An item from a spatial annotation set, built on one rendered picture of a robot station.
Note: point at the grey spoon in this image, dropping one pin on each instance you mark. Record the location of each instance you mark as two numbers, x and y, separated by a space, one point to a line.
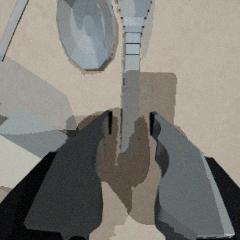
87 31

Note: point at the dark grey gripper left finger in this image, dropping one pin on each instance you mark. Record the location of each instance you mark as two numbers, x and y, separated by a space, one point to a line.
61 196

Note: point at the white cube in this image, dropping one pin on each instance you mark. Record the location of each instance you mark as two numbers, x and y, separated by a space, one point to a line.
24 141

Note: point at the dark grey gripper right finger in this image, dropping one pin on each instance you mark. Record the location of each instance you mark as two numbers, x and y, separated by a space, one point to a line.
196 199

